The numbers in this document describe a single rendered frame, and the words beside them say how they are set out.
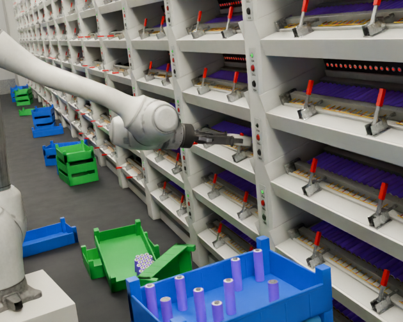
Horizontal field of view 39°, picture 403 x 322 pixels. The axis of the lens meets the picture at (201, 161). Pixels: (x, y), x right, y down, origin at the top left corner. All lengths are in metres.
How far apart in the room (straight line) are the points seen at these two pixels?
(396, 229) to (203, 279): 0.40
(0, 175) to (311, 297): 1.14
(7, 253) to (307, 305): 0.95
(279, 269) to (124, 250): 1.39
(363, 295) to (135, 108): 0.73
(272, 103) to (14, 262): 0.84
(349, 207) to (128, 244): 1.34
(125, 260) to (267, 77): 1.16
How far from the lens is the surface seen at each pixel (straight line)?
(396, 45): 1.09
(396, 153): 1.13
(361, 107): 1.31
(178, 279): 1.05
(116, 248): 2.48
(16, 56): 1.66
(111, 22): 3.56
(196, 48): 2.02
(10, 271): 1.72
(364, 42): 1.17
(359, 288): 1.41
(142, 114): 1.51
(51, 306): 1.69
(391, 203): 1.28
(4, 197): 1.86
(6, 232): 1.70
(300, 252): 1.61
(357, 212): 1.32
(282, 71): 1.58
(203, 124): 2.25
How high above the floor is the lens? 0.99
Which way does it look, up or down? 14 degrees down
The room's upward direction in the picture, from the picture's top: 6 degrees counter-clockwise
